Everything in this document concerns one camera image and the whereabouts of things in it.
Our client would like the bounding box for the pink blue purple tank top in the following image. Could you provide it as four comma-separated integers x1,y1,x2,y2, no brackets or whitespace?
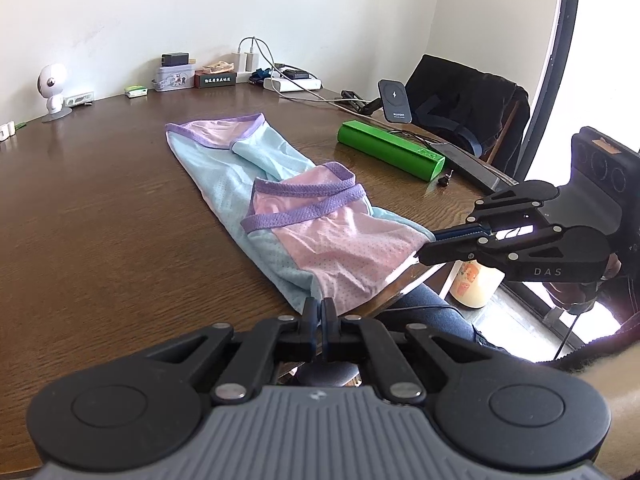
165,112,436,319

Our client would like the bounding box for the printed tin box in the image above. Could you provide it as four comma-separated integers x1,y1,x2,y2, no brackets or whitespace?
153,65,196,92

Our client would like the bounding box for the black bag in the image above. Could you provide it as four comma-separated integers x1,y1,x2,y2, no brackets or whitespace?
405,54,531,182

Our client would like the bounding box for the black wireless charger stand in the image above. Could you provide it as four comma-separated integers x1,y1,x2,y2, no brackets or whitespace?
341,79,415,125

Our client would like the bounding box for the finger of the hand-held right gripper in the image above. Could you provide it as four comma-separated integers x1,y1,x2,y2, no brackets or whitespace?
431,180,560,241
417,225,566,282

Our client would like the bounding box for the white charging cable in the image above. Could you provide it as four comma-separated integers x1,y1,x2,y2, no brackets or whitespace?
239,36,382,112

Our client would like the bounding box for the white wall charger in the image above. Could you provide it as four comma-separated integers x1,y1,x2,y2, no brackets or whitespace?
235,51,258,84

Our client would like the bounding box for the person's right hand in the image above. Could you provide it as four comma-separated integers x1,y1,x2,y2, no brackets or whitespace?
547,255,623,313

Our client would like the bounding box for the wooden chair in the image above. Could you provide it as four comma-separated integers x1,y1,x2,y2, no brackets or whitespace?
486,100,522,167

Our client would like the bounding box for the black flat phone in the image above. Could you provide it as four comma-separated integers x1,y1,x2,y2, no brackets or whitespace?
430,141,519,194

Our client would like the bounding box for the white power strip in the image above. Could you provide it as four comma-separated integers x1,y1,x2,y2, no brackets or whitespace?
263,76,322,93

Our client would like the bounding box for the black lettered sign box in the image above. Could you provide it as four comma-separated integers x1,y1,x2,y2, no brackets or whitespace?
195,71,237,89

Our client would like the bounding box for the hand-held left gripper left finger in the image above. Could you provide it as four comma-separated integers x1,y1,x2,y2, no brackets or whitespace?
145,298,321,405

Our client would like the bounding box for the cream cartoon print bottle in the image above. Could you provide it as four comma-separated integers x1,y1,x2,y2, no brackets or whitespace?
447,260,506,310

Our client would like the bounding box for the thin black cable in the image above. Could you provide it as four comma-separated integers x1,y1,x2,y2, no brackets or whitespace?
554,310,583,362

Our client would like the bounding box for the person's leg in jeans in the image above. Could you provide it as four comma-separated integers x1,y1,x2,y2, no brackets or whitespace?
385,282,507,357

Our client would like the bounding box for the white round-headed camera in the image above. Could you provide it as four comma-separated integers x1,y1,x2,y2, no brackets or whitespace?
37,63,69,124

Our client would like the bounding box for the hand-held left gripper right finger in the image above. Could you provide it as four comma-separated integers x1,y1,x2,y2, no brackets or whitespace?
322,298,501,405

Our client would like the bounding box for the black window frame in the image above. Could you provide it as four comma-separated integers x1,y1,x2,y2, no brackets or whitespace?
515,0,585,187

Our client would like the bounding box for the green long box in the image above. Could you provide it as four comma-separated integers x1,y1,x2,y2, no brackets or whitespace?
337,120,446,181

